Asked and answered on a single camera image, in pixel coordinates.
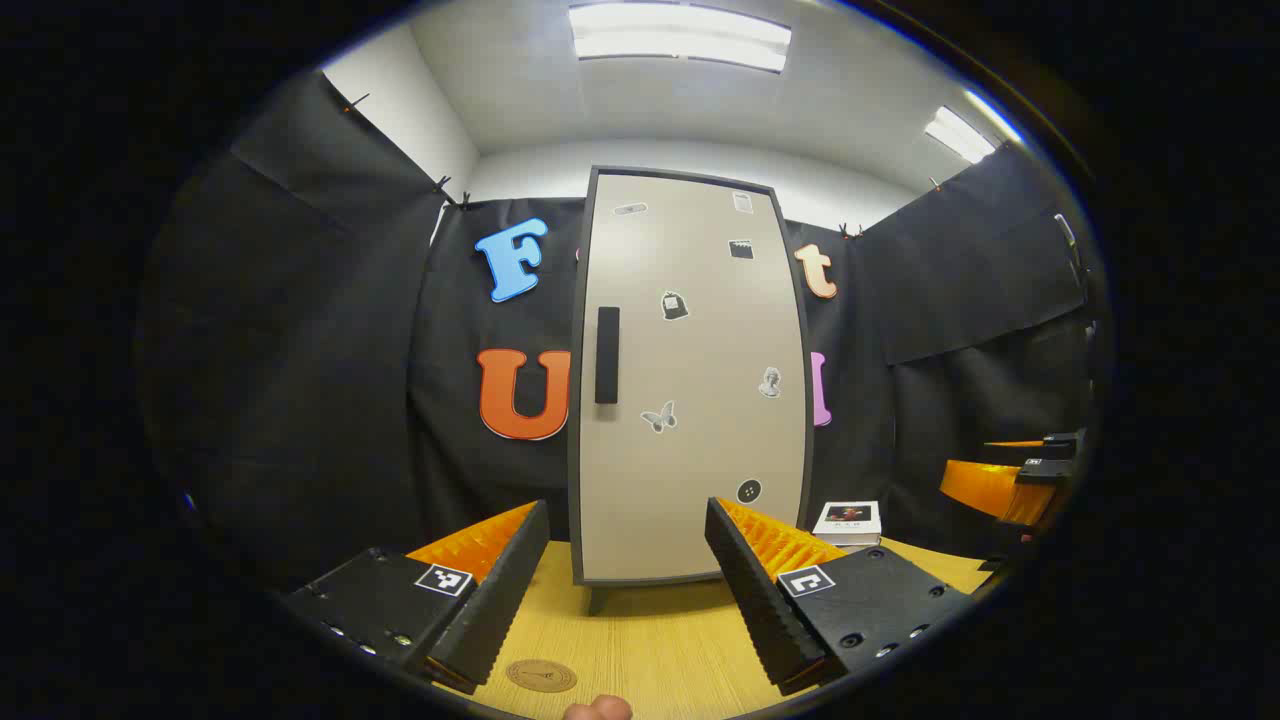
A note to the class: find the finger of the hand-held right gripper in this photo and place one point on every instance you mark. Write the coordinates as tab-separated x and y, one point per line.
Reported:
1060	445
985	490

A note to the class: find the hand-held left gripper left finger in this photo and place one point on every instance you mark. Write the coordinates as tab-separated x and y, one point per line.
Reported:
500	600

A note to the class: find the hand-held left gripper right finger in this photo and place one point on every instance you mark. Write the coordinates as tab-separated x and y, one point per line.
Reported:
760	600

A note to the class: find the round brown coaster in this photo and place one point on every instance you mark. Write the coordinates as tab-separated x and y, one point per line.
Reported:
541	676

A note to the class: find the dark grey cabinet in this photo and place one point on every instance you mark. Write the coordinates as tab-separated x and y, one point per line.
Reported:
598	597

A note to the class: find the dark book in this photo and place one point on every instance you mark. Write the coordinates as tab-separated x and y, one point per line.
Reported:
840	541

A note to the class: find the black backdrop cloth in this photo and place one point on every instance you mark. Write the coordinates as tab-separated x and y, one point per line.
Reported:
300	350

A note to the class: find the small ceiling light panel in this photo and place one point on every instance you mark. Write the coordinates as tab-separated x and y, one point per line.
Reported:
958	135

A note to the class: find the large ceiling light panel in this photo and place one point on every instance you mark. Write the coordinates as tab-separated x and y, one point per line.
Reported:
680	35

